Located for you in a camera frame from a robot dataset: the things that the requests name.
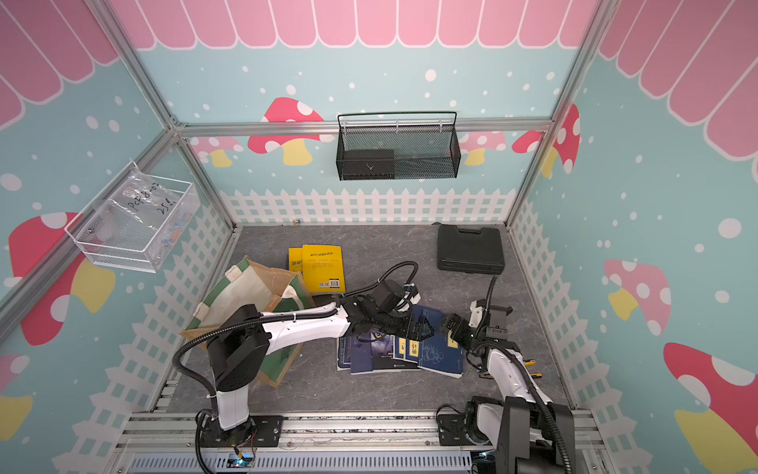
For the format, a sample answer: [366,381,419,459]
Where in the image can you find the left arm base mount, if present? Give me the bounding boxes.
[199,415,284,448]

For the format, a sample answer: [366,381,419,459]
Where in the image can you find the black plastic tool case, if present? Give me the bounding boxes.
[436,224,505,275]

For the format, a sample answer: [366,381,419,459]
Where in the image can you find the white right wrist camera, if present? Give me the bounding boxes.
[469,299,486,328]

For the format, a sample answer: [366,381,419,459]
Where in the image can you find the green circuit board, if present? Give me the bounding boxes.
[227,453,257,470]

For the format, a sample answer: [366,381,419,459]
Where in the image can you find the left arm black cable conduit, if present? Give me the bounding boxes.
[171,260,420,474]

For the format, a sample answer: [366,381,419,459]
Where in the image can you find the dark blue barcode book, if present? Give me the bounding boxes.
[349,337,373,375]

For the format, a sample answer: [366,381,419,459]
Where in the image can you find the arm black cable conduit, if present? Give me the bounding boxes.
[464,275,576,474]
[171,260,420,474]

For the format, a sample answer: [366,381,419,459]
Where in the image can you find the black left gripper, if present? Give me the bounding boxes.
[374,309,435,342]

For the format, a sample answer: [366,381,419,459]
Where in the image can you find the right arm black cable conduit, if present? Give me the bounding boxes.
[464,275,576,474]

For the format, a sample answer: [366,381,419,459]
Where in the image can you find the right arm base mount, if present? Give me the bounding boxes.
[434,403,491,446]

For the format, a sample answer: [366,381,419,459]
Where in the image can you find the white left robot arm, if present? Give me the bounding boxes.
[199,295,433,433]

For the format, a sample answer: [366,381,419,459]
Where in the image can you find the white wire basket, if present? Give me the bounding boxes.
[65,163,201,274]

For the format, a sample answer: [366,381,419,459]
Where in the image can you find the clear plastic bag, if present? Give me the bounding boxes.
[89,168,199,264]

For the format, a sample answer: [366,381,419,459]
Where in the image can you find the black box in basket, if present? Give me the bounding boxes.
[337,149,396,181]

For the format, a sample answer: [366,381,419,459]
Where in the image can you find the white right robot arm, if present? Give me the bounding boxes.
[444,304,578,473]

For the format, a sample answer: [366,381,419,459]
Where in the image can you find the black wire mesh basket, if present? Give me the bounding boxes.
[336,111,462,181]

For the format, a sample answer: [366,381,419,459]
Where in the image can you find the dark wolf cover book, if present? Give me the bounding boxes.
[369,332,418,372]

